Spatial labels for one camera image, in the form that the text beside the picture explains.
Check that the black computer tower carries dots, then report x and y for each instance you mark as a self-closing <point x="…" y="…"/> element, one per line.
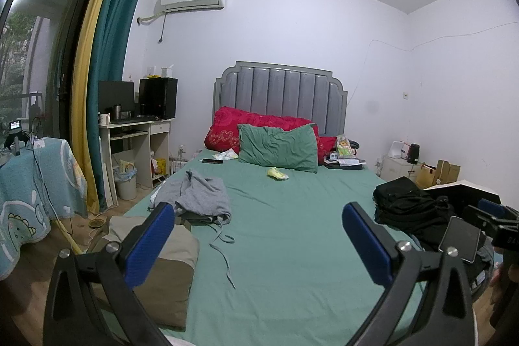
<point x="158" y="98"/>

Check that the red patterned quilt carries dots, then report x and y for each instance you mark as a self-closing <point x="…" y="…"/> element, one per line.
<point x="227" y="131"/>

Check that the yellow box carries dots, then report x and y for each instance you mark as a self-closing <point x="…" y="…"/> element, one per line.
<point x="161" y="167"/>

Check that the grey padded headboard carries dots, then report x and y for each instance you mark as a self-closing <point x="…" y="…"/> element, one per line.
<point x="279" y="94"/>

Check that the yellow curtain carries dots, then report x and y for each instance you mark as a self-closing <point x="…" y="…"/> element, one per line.
<point x="81" y="107"/>

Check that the black phone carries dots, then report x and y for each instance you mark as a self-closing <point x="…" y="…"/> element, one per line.
<point x="212" y="161"/>

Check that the white paper sheet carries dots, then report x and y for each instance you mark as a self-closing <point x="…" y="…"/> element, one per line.
<point x="225" y="154"/>

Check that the black speaker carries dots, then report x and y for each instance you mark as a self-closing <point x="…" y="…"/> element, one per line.
<point x="413" y="153"/>

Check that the cardboard box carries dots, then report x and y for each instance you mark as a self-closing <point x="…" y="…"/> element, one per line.
<point x="448" y="172"/>

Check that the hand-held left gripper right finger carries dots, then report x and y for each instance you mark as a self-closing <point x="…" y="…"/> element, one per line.
<point x="367" y="244"/>

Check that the yellow packet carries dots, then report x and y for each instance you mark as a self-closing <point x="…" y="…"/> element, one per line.
<point x="277" y="173"/>

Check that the bed with green sheet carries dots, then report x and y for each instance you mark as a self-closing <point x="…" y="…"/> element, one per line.
<point x="292" y="240"/>

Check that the white nightstand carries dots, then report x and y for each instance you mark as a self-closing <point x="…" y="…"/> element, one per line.
<point x="399" y="169"/>

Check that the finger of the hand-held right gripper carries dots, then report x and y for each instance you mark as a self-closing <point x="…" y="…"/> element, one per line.
<point x="490" y="207"/>

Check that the white tissue box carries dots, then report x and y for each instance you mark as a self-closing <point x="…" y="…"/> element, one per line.
<point x="167" y="71"/>

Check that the black keyboard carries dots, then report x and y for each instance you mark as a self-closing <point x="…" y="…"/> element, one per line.
<point x="131" y="121"/>

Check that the white trash bin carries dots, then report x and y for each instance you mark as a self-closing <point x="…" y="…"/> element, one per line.
<point x="125" y="186"/>

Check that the black panel with white edge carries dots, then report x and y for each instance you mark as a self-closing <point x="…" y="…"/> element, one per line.
<point x="458" y="192"/>

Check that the black monitor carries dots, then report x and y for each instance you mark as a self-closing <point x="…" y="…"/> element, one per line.
<point x="116" y="98"/>

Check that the person's right hand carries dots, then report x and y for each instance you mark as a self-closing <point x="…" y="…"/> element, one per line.
<point x="498" y="281"/>

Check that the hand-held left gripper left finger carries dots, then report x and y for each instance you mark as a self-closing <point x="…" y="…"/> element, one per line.
<point x="148" y="244"/>

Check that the dinosaur print blanket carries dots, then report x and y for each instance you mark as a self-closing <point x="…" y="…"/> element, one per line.
<point x="24" y="200"/>

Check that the glass balcony door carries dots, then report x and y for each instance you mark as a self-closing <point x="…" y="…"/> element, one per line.
<point x="48" y="25"/>

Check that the green pillow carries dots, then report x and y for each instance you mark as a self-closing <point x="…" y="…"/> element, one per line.
<point x="275" y="147"/>

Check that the yellow print snack bag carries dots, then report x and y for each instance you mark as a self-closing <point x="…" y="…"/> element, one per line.
<point x="344" y="146"/>

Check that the brown paper bag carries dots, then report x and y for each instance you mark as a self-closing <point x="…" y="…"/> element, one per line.
<point x="426" y="176"/>

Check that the black clothes pile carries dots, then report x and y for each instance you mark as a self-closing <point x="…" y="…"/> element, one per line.
<point x="405" y="204"/>

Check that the teal curtain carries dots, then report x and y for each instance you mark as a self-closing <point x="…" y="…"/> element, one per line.
<point x="109" y="66"/>

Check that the white computer desk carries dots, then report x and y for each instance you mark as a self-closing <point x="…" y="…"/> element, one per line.
<point x="160" y="127"/>

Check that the small camera on tripod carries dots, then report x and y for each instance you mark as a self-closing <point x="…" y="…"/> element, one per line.
<point x="15" y="125"/>

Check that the olive green hooded jacket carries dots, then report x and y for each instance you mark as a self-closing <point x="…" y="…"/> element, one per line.
<point x="170" y="257"/>

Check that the white mug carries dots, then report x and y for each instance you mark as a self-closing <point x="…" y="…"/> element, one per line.
<point x="104" y="119"/>

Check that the stack of papers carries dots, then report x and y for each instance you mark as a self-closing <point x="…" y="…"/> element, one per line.
<point x="344" y="163"/>

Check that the grey hoodie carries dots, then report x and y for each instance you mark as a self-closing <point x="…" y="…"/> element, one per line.
<point x="202" y="196"/>

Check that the steel tumbler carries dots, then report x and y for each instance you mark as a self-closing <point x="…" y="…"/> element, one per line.
<point x="118" y="111"/>

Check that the grey tablet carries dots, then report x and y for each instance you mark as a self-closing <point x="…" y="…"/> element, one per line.
<point x="460" y="238"/>

